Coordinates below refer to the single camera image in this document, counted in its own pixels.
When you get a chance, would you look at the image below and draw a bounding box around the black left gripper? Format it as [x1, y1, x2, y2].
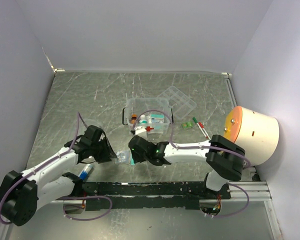
[90, 136, 118, 164]

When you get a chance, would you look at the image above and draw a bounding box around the white bottle green label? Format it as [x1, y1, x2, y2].
[139, 114, 148, 124]

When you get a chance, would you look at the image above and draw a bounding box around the brown medicine bottle orange cap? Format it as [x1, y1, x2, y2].
[129, 114, 138, 130]

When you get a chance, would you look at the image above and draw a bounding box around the teal bandage roll package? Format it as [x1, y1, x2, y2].
[148, 114, 165, 124]

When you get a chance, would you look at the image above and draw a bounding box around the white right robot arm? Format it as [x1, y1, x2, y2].
[128, 134, 247, 199]

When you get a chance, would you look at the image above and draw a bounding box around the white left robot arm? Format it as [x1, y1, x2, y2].
[0, 125, 116, 226]

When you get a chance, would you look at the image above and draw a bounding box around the clear zip bag teal strip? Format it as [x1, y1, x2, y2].
[114, 150, 135, 166]

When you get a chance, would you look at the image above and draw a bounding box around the blue white ointment tube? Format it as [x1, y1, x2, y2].
[79, 163, 94, 181]

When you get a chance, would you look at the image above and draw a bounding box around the clear first aid box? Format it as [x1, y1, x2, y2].
[121, 97, 173, 134]

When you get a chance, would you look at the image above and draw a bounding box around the small green packet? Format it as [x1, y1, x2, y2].
[181, 121, 193, 129]

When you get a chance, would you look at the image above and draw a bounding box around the clear divider tray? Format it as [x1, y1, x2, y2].
[157, 86, 197, 120]

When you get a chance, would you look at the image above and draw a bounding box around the red green thermometer pen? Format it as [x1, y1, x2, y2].
[192, 117, 211, 140]

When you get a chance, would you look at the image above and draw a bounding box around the cream cylinder orange face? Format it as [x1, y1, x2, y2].
[223, 106, 280, 166]

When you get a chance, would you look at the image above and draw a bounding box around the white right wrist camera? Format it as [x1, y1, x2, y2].
[131, 126, 147, 140]

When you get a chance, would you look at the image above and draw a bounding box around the clear box lid black handle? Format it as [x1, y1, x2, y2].
[84, 119, 106, 138]

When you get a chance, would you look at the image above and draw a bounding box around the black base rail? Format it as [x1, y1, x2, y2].
[83, 181, 231, 210]

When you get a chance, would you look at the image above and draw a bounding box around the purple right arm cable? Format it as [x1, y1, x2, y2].
[132, 110, 252, 219]

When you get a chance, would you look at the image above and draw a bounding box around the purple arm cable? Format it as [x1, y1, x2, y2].
[0, 111, 113, 225]
[132, 110, 252, 219]

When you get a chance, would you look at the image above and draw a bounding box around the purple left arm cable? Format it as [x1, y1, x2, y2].
[0, 111, 113, 225]

